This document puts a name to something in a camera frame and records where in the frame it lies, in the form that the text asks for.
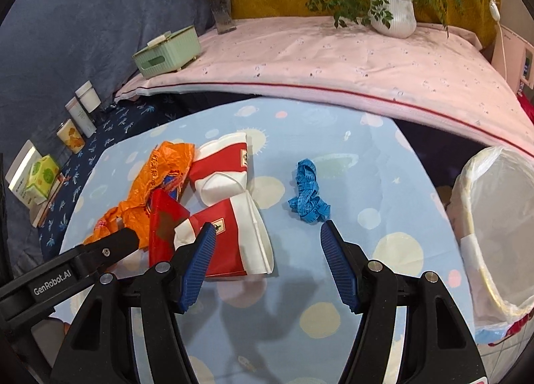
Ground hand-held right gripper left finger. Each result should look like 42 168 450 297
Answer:
50 221 218 384

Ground green tissue pack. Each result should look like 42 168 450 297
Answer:
24 154 61 203

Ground grey-blue blanket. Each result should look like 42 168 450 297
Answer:
0 0 228 280

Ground orange plastic bag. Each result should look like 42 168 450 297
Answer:
82 141 196 251

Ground white card box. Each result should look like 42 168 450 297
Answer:
7 140 42 205

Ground trash bin with white liner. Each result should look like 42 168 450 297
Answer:
448 146 534 328

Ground white cable with switch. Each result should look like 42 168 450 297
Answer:
478 0 510 82

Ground pink blanket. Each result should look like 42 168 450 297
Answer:
113 15 534 155

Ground blue planet print tablecloth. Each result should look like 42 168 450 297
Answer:
58 98 478 384

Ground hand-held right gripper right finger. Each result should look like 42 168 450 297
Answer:
320 220 489 384

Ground white cup with grey lid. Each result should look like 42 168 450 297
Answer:
75 80 102 113

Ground brown thin book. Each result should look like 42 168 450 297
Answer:
31 173 67 228

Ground red packet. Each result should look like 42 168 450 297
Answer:
148 189 191 269

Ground white appliance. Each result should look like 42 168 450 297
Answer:
490 23 534 95

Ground yellow patterned cup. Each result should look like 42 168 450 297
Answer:
56 118 87 154

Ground light blue plastic bag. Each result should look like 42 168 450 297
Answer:
476 317 518 345

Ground green tissue box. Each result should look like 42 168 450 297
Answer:
132 25 202 77

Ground red cloth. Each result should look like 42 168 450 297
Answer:
517 92 534 122

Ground white slim bottle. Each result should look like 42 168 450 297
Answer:
64 97 97 137

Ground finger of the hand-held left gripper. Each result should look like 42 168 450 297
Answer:
77 227 141 273

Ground navy patterned cloth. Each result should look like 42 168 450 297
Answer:
37 94 259 260

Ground blue measuring tape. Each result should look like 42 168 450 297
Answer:
288 158 331 224

